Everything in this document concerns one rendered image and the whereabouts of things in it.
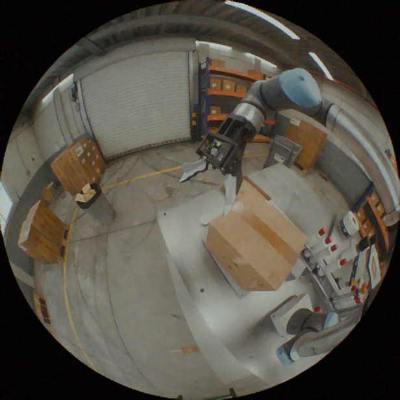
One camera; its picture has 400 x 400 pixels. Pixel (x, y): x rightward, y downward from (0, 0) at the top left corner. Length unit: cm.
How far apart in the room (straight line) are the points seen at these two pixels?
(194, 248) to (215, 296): 27
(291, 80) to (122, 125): 383
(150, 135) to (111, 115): 136
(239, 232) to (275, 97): 35
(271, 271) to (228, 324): 37
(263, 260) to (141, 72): 398
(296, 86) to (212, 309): 74
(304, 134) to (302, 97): 375
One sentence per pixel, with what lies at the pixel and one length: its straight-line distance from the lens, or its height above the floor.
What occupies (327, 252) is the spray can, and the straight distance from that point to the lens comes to 76.
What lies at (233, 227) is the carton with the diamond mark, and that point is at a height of 112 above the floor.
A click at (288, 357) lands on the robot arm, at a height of 112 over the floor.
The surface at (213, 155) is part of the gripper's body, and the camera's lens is 24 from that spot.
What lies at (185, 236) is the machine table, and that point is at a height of 83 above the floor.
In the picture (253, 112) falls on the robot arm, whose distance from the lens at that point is 28.
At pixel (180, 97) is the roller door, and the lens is 381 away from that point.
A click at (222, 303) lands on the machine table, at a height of 83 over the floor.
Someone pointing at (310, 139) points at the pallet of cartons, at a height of 99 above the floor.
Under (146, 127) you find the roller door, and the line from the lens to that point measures 382.
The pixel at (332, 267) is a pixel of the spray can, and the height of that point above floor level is 100.
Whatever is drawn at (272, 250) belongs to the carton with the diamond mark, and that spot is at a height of 112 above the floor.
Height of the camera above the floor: 144
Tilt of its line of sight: 50 degrees down
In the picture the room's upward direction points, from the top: straight up
